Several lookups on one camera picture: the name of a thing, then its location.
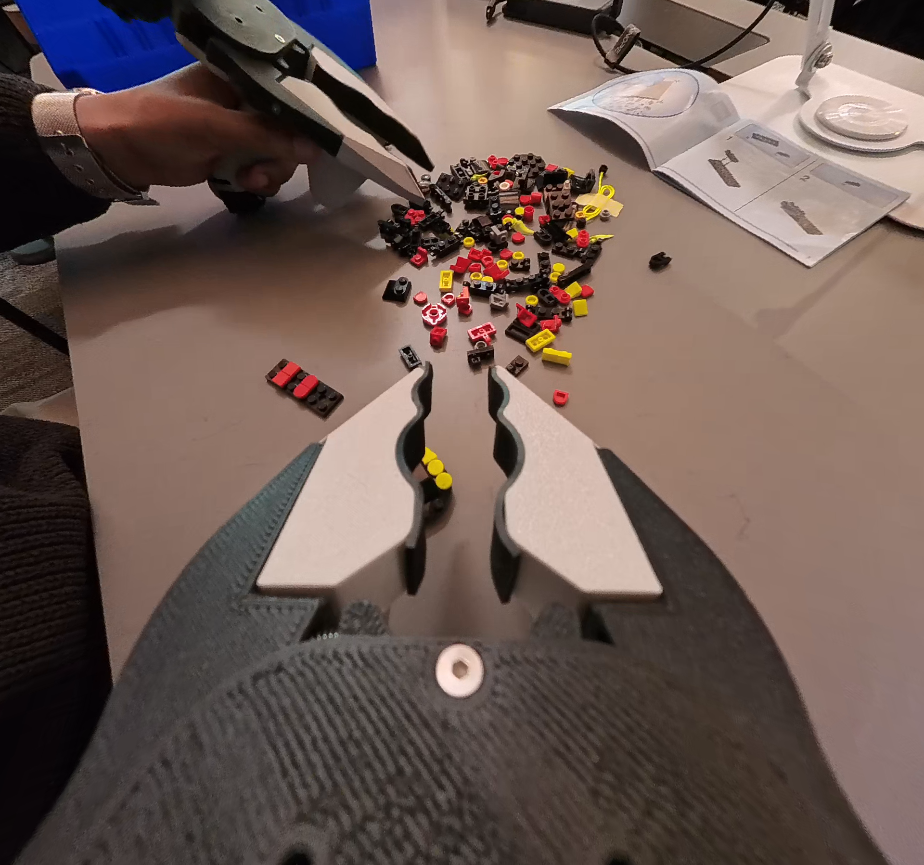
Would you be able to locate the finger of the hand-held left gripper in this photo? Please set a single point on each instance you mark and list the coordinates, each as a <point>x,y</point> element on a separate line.
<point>339,130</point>
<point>361,110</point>

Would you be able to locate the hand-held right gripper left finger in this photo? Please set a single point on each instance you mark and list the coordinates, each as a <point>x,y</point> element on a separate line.
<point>339,518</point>

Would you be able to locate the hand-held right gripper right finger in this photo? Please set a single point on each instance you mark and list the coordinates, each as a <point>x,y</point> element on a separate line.
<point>577,518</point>

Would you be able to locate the yellow and black lego assembly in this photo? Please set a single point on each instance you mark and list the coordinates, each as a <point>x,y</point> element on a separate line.
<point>435,468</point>

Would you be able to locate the black lego plate with red tiles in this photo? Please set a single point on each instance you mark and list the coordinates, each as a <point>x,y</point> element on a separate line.
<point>307,385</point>

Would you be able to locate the small yellow lego piece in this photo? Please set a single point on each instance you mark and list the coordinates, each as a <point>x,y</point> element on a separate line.
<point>556,356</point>

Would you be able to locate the pile of lego bricks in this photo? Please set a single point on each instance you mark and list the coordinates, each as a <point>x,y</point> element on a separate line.
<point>433,314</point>

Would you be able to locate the person's left forearm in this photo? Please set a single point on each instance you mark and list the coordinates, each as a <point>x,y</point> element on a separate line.
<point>29,172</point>

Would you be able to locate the black lego slope brick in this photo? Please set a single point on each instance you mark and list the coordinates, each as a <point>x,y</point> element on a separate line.
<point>397,292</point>

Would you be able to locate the dark brown two-stud lego plate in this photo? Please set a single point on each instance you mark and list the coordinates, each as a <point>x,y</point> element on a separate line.
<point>409,356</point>

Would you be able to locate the small black lego clip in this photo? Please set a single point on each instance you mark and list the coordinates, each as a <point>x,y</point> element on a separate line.
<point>660,261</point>

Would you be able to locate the lego instruction booklet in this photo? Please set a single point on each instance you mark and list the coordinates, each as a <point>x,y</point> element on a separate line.
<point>794,193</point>

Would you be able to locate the person's left hand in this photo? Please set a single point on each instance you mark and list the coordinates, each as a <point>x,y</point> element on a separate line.
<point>188,136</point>

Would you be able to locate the blue plastic bin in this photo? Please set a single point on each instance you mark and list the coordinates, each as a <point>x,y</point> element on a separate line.
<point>86,49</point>

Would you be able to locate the silver wristwatch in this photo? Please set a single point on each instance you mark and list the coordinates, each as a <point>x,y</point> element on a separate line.
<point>65,136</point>

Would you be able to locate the small clear plastic bag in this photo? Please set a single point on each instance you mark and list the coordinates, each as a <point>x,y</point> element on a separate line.
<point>599,204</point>

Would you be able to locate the white document stand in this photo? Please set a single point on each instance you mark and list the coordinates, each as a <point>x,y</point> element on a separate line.
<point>774,96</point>

